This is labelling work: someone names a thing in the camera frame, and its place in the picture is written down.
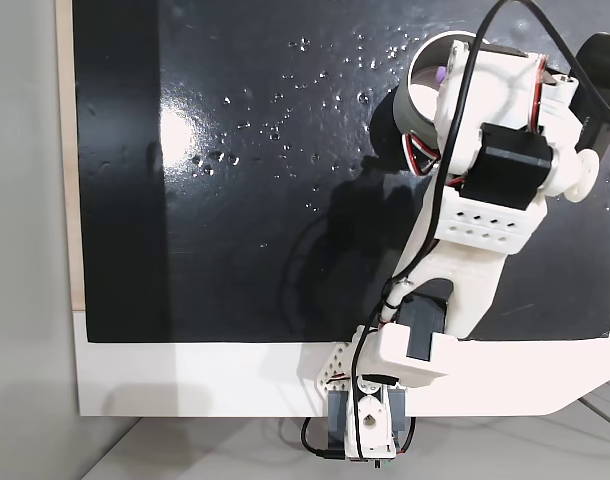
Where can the purple ribbed pen grip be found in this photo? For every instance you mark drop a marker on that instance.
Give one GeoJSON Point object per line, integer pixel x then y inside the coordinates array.
{"type": "Point", "coordinates": [441, 76]}

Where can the grey cup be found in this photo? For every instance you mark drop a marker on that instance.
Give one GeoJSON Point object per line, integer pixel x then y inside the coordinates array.
{"type": "Point", "coordinates": [409, 111]}

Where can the black glossy mat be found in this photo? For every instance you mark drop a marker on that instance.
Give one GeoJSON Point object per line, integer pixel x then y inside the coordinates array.
{"type": "Point", "coordinates": [235, 225]}

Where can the pale wooden board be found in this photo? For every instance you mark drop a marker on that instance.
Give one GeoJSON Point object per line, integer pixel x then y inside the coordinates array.
{"type": "Point", "coordinates": [67, 175]}

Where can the black oval camera box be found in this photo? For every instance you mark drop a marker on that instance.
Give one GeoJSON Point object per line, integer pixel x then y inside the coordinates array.
{"type": "Point", "coordinates": [597, 85]}

